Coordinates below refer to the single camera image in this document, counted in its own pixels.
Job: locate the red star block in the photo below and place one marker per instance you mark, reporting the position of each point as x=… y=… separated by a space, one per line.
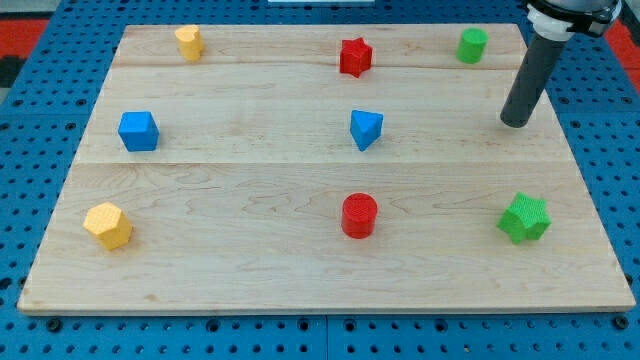
x=355 y=57

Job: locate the green star block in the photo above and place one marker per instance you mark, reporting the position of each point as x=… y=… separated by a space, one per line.
x=526 y=218

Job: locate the green cylinder block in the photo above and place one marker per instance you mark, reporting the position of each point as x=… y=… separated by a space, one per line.
x=471 y=45

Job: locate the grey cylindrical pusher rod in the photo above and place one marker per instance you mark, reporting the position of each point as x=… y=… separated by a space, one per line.
x=536 y=68

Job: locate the wooden board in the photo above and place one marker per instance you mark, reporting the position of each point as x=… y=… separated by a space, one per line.
x=238 y=209

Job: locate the yellow heart block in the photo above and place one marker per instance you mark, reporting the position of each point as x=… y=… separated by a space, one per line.
x=190 y=43

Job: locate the blue triangle block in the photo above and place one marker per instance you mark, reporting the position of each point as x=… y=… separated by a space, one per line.
x=365 y=128

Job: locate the blue cube block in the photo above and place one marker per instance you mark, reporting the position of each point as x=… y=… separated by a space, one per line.
x=138 y=131

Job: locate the red cylinder block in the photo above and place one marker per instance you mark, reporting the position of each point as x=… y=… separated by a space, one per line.
x=359 y=213

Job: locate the yellow hexagon block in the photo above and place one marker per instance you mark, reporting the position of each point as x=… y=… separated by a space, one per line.
x=108 y=225

